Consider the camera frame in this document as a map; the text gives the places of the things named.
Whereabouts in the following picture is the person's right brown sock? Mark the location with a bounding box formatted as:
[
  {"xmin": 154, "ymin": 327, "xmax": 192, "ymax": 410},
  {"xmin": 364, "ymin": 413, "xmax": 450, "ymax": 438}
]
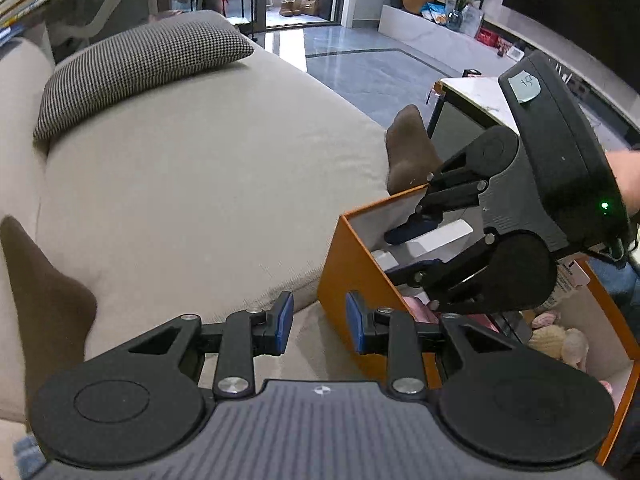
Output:
[{"xmin": 385, "ymin": 105, "xmax": 445, "ymax": 197}]

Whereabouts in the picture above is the houndstooth pillow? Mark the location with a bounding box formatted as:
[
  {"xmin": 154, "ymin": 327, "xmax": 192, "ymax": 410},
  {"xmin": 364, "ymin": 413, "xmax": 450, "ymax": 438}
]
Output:
[{"xmin": 33, "ymin": 22, "xmax": 256, "ymax": 143}]

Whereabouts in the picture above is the beige sofa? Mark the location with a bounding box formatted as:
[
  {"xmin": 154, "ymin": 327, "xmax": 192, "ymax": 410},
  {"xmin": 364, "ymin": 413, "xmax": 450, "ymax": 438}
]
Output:
[{"xmin": 0, "ymin": 10, "xmax": 401, "ymax": 461}]

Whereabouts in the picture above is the person's right leg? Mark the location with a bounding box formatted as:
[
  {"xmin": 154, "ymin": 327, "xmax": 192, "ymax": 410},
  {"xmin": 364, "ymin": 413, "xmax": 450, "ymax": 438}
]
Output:
[{"xmin": 587, "ymin": 255, "xmax": 640, "ymax": 311}]

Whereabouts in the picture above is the person's leg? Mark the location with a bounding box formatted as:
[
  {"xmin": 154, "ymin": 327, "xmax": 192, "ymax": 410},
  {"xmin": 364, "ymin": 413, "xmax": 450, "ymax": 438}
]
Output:
[
  {"xmin": 14, "ymin": 432, "xmax": 48, "ymax": 468},
  {"xmin": 587, "ymin": 255, "xmax": 640, "ymax": 311}
]

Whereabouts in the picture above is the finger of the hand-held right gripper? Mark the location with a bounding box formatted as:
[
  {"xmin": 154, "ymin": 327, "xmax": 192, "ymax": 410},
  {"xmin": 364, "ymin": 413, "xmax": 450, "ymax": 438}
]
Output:
[
  {"xmin": 384, "ymin": 142, "xmax": 493, "ymax": 247},
  {"xmin": 386, "ymin": 232, "xmax": 501, "ymax": 315}
]

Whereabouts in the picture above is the person's right forearm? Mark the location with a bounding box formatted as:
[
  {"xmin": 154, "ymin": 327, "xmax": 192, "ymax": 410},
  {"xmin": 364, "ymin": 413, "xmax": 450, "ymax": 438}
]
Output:
[{"xmin": 606, "ymin": 149, "xmax": 640, "ymax": 221}]

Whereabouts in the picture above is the black television screen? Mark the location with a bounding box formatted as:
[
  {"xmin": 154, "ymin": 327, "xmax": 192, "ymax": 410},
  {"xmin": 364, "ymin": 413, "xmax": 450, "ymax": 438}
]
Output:
[{"xmin": 502, "ymin": 0, "xmax": 640, "ymax": 81}]

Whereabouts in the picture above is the orange cardboard box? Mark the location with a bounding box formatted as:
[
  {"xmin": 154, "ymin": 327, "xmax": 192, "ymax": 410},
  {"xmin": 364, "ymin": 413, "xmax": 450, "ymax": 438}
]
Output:
[{"xmin": 316, "ymin": 182, "xmax": 640, "ymax": 466}]

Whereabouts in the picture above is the marble top coffee table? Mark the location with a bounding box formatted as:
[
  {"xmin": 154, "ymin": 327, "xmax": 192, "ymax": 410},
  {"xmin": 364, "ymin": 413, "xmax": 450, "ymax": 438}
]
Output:
[{"xmin": 425, "ymin": 72, "xmax": 640, "ymax": 171}]

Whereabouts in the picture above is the cream crochet plush rabbit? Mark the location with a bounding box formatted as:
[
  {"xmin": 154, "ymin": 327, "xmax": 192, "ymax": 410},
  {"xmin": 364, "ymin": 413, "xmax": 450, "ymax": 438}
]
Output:
[{"xmin": 527, "ymin": 310, "xmax": 591, "ymax": 373}]

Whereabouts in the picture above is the person's left brown sock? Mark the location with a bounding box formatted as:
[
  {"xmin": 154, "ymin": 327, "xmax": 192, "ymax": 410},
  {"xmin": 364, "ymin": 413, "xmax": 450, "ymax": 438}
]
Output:
[{"xmin": 0, "ymin": 215, "xmax": 98, "ymax": 423}]

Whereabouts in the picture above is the person's brown sock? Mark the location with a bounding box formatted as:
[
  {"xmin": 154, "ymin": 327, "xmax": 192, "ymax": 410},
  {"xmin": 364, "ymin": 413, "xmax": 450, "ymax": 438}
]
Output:
[
  {"xmin": 385, "ymin": 105, "xmax": 445, "ymax": 197},
  {"xmin": 0, "ymin": 215, "xmax": 98, "ymax": 423}
]

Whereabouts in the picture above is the long white box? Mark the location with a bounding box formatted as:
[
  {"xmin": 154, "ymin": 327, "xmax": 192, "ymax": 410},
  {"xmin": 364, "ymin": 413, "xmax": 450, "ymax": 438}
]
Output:
[{"xmin": 372, "ymin": 220, "xmax": 473, "ymax": 267}]

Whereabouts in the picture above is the person's left leg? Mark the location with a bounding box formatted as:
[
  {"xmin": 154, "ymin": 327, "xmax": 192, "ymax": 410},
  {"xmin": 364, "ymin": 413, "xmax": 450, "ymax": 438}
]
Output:
[{"xmin": 14, "ymin": 432, "xmax": 48, "ymax": 468}]

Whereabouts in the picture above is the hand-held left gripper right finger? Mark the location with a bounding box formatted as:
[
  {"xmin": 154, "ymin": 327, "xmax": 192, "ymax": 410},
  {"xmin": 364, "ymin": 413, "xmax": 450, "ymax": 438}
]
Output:
[{"xmin": 345, "ymin": 290, "xmax": 523, "ymax": 397}]

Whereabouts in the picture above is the white marble cabinet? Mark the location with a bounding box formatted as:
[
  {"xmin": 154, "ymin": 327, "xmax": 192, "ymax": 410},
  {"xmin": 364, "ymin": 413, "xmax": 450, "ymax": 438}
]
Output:
[{"xmin": 377, "ymin": 4, "xmax": 531, "ymax": 63}]

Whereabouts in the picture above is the pink pouch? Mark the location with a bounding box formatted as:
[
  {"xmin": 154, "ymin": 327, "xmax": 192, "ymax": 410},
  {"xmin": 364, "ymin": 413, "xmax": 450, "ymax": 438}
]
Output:
[{"xmin": 402, "ymin": 296, "xmax": 442, "ymax": 327}]

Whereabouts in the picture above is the stack of books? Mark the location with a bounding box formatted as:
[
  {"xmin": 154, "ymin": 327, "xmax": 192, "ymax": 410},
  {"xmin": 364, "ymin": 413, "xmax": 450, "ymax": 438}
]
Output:
[{"xmin": 0, "ymin": 0, "xmax": 63, "ymax": 28}]

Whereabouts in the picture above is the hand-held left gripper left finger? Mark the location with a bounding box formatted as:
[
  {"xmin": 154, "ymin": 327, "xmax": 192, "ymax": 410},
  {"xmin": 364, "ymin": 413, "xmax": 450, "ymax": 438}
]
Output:
[{"xmin": 125, "ymin": 291, "xmax": 296, "ymax": 402}]

